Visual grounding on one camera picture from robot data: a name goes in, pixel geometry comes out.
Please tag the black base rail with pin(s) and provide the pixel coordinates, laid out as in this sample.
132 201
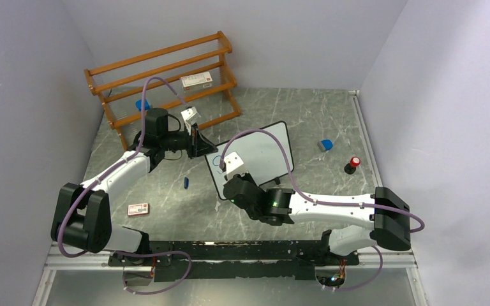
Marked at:
228 260

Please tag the blue grey whiteboard eraser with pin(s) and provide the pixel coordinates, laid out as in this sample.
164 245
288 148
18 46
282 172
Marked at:
325 145

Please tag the blue cube on shelf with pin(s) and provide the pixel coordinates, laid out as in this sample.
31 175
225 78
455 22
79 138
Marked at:
142 104

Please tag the white red box on shelf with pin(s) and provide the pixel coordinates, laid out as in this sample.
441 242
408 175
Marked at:
196 82

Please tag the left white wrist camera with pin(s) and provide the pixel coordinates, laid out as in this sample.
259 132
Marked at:
190 117

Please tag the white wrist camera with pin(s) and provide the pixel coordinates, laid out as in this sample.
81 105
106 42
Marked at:
233 165
190 117

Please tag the red black bottle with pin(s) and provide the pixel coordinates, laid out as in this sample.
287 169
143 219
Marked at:
351 167

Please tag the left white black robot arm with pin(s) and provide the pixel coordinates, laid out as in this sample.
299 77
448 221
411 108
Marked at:
82 217

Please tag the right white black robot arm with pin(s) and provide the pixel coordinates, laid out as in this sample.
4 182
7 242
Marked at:
381 218

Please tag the white whiteboard black frame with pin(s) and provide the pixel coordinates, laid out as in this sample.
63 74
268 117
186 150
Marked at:
260 153

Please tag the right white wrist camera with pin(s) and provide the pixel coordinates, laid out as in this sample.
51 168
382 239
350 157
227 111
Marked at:
233 165

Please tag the red white box on table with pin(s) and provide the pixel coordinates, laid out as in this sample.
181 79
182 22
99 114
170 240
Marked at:
138 209

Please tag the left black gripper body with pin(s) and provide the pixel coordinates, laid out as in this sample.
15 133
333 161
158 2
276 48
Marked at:
181 140

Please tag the orange wooden shelf rack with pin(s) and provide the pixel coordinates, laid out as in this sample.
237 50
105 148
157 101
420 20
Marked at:
120 84

